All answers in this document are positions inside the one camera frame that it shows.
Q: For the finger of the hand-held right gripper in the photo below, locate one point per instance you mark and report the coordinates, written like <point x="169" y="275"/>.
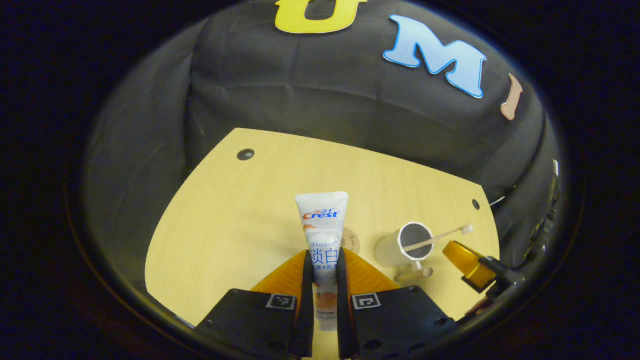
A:
<point x="467" y="262"/>

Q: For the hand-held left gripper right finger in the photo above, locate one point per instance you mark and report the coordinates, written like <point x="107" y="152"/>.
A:
<point x="343" y="315"/>

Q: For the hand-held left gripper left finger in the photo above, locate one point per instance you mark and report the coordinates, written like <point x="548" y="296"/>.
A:
<point x="307" y="310"/>

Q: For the beige toothbrush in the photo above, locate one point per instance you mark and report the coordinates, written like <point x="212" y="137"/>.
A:
<point x="450" y="233"/>

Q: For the round cork coaster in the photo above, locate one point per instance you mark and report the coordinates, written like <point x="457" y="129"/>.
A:
<point x="351" y="242"/>

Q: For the white toothpaste tube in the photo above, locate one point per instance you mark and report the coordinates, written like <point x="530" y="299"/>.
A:
<point x="322" y="215"/>

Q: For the light wooden desktop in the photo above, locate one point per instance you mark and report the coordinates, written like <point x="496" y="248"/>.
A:
<point x="225" y="225"/>

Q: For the black backdrop cloth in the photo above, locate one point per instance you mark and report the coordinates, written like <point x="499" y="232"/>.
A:
<point x="350" y="100"/>

